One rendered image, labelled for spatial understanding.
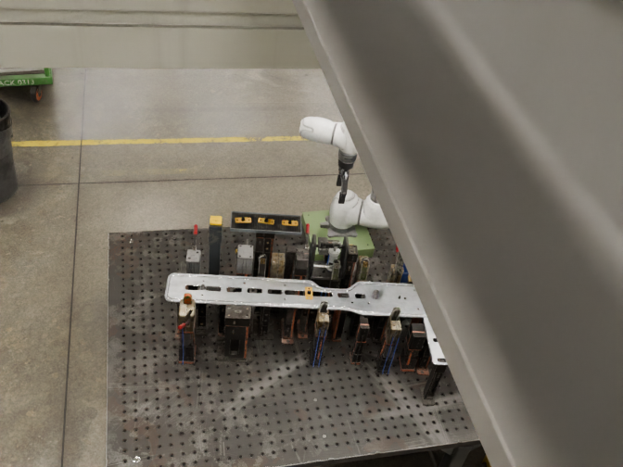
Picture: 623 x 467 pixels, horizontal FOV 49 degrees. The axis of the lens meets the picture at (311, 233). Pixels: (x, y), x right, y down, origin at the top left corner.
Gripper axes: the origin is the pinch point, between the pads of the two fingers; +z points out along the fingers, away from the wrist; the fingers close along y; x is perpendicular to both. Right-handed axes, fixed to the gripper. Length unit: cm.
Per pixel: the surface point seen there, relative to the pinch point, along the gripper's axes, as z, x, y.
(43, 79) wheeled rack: 120, -224, -282
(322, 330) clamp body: 49, -5, 46
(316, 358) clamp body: 71, -5, 46
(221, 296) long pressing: 46, -55, 30
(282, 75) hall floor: 145, -11, -370
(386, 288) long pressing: 46, 29, 19
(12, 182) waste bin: 133, -217, -154
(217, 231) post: 35, -59, -5
